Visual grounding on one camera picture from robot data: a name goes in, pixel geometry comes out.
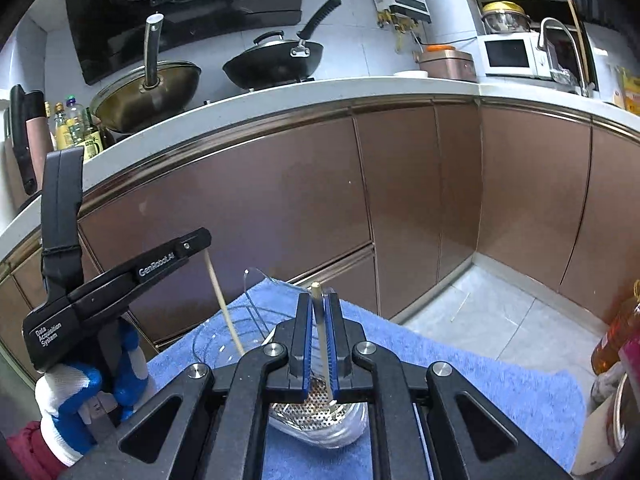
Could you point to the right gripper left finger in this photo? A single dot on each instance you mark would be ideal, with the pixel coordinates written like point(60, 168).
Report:
point(299, 356)

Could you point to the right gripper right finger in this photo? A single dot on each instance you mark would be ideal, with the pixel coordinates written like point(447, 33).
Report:
point(337, 347)

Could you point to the wooden chopstick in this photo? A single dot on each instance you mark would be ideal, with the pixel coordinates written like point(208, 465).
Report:
point(222, 303)

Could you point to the dark red sleeve forearm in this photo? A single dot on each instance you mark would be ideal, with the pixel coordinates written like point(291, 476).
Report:
point(34, 455)

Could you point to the chrome kitchen faucet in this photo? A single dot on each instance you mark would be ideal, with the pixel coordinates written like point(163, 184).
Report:
point(566, 62)

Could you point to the blue white gloved left hand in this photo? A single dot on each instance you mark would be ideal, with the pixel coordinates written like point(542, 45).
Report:
point(71, 397)

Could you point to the blue towel mat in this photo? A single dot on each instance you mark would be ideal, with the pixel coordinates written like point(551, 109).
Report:
point(425, 422)

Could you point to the clear plastic utensil holder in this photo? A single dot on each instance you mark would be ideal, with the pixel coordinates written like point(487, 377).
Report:
point(273, 380)

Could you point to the yellow oil bottle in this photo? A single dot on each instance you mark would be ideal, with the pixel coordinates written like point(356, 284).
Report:
point(63, 137)

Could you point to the bronze wok with lid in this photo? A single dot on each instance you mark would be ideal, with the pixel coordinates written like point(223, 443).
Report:
point(149, 94)

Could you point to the beige floor container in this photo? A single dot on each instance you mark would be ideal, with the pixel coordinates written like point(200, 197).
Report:
point(607, 428)

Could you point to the orange oil bottle on floor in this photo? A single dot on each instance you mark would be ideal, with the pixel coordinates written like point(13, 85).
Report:
point(624, 325)

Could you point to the black wok with lid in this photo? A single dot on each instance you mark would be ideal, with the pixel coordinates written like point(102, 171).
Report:
point(274, 61)

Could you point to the black range hood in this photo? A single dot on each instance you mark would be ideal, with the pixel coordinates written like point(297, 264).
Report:
point(108, 34)

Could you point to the white microwave oven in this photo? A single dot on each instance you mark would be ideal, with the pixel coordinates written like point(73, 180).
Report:
point(514, 55)

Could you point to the glass pot with yellow lid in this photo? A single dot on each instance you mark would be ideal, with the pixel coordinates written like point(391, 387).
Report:
point(505, 17)

